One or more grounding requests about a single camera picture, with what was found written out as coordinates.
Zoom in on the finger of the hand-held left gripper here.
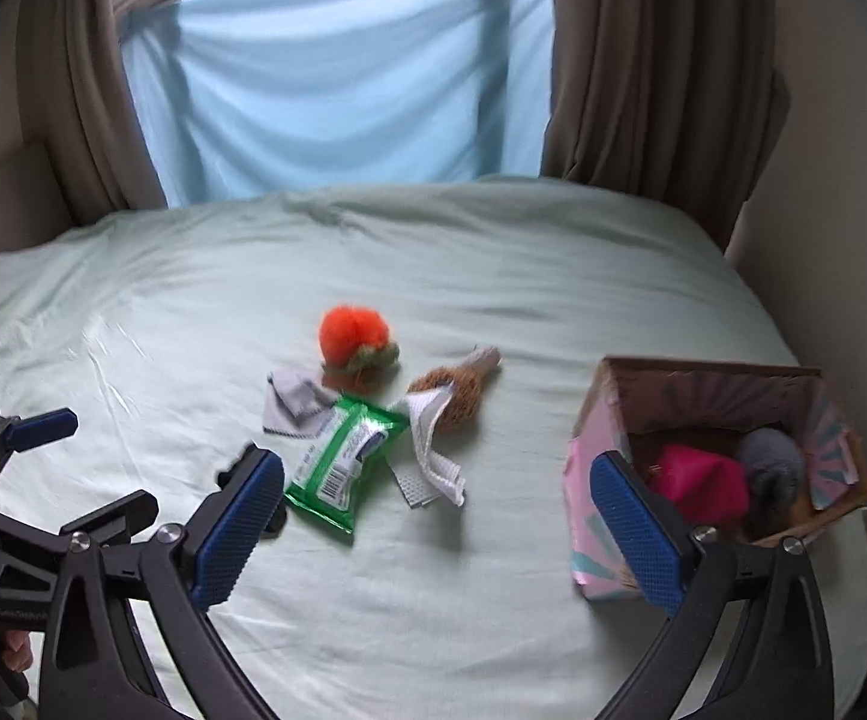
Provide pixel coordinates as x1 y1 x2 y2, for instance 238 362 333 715
0 409 79 497
0 490 159 553

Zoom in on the green wet wipes packet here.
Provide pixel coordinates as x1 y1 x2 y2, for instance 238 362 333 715
284 396 410 536

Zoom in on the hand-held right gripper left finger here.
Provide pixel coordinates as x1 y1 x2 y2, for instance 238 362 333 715
35 442 288 720

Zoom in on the small grey cloth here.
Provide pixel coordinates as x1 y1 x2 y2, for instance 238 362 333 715
263 369 338 437

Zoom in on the pink patterned cardboard box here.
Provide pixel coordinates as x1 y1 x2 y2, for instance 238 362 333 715
566 356 867 605

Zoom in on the white waffle cloth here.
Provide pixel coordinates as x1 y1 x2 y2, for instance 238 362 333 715
392 384 469 509

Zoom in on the pink plush toy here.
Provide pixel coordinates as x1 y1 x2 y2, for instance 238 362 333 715
653 444 751 530

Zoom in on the grey plush toy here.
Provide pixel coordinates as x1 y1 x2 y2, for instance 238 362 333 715
737 427 808 523

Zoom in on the brown plush toy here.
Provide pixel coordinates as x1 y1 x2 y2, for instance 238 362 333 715
405 345 503 436

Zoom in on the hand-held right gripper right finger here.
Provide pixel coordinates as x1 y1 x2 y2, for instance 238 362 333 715
589 450 836 720

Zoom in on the brown curtain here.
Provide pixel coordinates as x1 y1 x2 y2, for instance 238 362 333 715
17 0 172 226
540 0 791 252

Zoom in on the orange pompom plush toy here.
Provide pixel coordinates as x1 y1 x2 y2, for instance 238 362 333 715
318 305 402 392

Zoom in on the light blue hanging cloth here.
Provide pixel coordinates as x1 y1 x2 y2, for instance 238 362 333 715
119 0 559 209

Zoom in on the bed with pale green sheet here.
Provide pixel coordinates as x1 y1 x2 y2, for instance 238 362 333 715
0 172 867 720

